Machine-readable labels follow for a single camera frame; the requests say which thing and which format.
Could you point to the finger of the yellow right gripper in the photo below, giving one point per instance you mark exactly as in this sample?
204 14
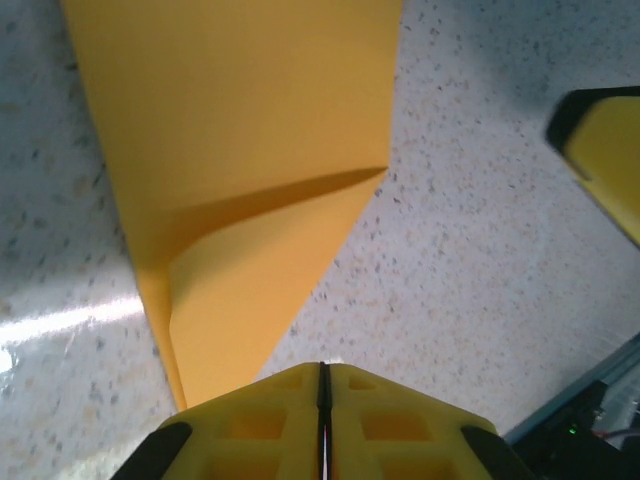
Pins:
610 150

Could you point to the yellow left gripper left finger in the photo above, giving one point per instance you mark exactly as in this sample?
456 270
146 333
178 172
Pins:
260 430

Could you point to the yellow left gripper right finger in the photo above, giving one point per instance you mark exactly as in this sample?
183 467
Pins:
400 435

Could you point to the orange paper sheet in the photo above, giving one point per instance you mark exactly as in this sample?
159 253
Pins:
240 150

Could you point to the black electronics box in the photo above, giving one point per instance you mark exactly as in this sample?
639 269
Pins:
600 372

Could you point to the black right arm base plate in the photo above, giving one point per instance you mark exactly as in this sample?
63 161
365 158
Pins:
560 450

